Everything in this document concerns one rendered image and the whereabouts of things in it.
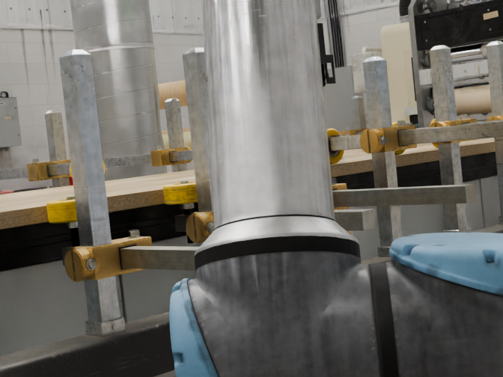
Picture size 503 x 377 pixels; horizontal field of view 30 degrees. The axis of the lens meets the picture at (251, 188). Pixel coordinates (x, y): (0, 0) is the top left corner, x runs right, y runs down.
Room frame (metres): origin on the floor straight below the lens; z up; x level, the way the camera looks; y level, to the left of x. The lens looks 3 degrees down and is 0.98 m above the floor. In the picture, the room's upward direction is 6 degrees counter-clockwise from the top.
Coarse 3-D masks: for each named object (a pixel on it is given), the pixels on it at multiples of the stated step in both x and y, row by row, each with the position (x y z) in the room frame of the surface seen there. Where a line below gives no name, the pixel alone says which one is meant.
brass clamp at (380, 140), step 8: (384, 128) 1.94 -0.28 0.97; (392, 128) 1.96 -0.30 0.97; (400, 128) 1.98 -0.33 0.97; (408, 128) 2.00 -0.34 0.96; (360, 136) 1.95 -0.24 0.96; (368, 136) 1.94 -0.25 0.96; (376, 136) 1.92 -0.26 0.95; (384, 136) 1.93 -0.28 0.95; (392, 136) 1.95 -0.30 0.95; (360, 144) 1.95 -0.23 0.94; (368, 144) 1.94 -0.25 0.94; (376, 144) 1.92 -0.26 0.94; (384, 144) 1.93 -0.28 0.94; (392, 144) 1.95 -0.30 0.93; (408, 144) 1.99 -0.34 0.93; (416, 144) 2.01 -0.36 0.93; (368, 152) 1.94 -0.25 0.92; (376, 152) 1.94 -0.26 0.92
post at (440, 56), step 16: (432, 48) 2.14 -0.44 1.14; (448, 48) 2.14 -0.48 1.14; (432, 64) 2.14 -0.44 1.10; (448, 64) 2.14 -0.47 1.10; (432, 80) 2.14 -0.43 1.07; (448, 80) 2.13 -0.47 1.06; (448, 96) 2.13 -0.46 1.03; (448, 112) 2.12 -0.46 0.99; (448, 144) 2.12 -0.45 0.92; (448, 160) 2.13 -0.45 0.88; (448, 176) 2.13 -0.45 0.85; (448, 208) 2.14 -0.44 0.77; (464, 208) 2.14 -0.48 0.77; (448, 224) 2.14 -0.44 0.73; (464, 224) 2.14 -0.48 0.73
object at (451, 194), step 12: (336, 192) 1.77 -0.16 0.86; (348, 192) 1.75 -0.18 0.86; (360, 192) 1.73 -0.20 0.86; (372, 192) 1.71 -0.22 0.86; (384, 192) 1.69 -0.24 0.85; (396, 192) 1.68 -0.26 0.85; (408, 192) 1.66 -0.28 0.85; (420, 192) 1.64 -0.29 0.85; (432, 192) 1.62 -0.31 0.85; (444, 192) 1.61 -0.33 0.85; (456, 192) 1.59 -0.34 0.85; (468, 192) 1.58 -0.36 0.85; (336, 204) 1.78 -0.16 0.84; (348, 204) 1.75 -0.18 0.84; (360, 204) 1.73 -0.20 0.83; (372, 204) 1.72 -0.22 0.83; (384, 204) 1.70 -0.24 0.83; (396, 204) 1.68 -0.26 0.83; (408, 204) 1.66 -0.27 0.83; (420, 204) 1.64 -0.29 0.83
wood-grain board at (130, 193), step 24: (432, 144) 2.92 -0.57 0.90; (480, 144) 2.53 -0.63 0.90; (336, 168) 2.09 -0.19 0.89; (360, 168) 2.15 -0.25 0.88; (24, 192) 2.33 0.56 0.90; (48, 192) 2.16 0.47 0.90; (72, 192) 2.01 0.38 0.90; (120, 192) 1.76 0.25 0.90; (144, 192) 1.70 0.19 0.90; (0, 216) 1.49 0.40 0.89; (24, 216) 1.52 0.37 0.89
